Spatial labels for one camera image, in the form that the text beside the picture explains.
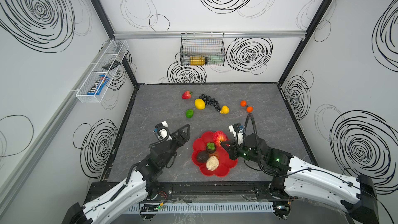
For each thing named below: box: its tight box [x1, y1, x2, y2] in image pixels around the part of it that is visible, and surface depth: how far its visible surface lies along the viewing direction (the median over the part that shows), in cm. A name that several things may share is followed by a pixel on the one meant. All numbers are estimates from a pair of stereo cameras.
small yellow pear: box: [219, 105, 230, 115], surface depth 104 cm
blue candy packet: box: [87, 74, 110, 96], surface depth 72 cm
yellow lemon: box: [194, 98, 206, 110], surface depth 106 cm
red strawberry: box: [181, 90, 193, 100], surface depth 112 cm
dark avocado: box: [196, 150, 209, 163], surface depth 80 cm
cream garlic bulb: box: [206, 155, 220, 172], surface depth 78 cm
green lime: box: [185, 108, 195, 119], surface depth 101 cm
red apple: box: [212, 130, 230, 147], surface depth 74 cm
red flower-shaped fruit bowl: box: [191, 131, 239, 177], surface depth 80 cm
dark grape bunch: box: [199, 93, 221, 112], surface depth 107 cm
